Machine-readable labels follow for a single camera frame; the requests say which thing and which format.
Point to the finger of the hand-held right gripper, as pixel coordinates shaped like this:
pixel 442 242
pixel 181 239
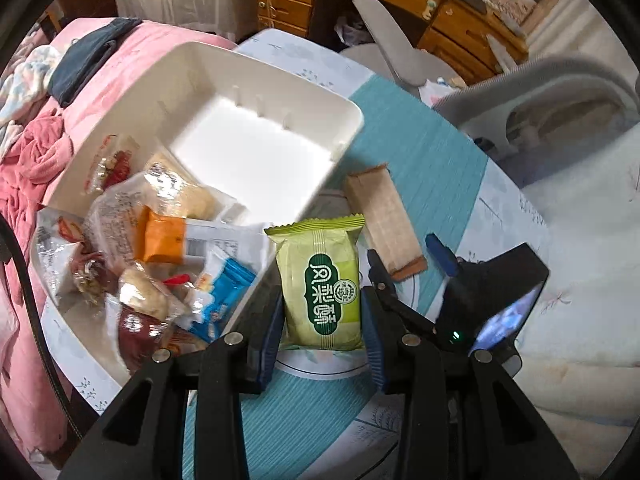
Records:
pixel 385 285
pixel 442 256

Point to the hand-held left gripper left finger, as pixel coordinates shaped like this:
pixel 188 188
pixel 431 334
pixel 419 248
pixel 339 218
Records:
pixel 270 350

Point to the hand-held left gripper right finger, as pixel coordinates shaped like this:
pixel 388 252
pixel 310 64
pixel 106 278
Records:
pixel 374 355

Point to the brown paper snack packet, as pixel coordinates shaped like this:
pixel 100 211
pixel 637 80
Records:
pixel 385 220

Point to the green snack packet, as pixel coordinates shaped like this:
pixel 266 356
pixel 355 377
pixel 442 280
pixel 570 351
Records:
pixel 320 280

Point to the blue white snack packet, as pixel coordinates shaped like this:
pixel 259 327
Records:
pixel 225 285

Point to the small yellow cookie packet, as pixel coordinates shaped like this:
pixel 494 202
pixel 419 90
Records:
pixel 142 292

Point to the clear packet with orange label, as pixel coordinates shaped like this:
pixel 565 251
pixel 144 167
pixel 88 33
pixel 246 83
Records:
pixel 160 235

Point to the white plastic tray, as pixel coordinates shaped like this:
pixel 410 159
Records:
pixel 250 150

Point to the clear packet with red edge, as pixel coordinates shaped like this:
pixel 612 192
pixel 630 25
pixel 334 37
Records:
pixel 107 165

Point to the white floral curtain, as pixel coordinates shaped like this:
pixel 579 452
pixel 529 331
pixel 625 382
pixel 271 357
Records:
pixel 590 260

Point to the white pink packet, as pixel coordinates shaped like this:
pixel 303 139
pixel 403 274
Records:
pixel 440 91

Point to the grey office chair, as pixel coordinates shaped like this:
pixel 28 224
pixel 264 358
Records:
pixel 550 80

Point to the wooden desk with drawers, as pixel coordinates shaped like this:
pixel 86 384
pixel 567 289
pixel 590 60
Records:
pixel 450 25

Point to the trash bag bin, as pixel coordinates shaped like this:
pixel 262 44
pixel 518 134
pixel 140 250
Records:
pixel 350 30

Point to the crumpled pink fleece cloth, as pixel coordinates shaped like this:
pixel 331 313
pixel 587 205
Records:
pixel 40 160

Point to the pink fleece blanket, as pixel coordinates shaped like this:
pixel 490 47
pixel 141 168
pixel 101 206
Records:
pixel 95 105

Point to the navy blue cloth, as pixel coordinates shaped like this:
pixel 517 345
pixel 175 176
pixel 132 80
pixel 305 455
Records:
pixel 80 70

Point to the white floral blanket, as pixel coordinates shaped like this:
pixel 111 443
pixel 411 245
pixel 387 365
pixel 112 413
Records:
pixel 25 80

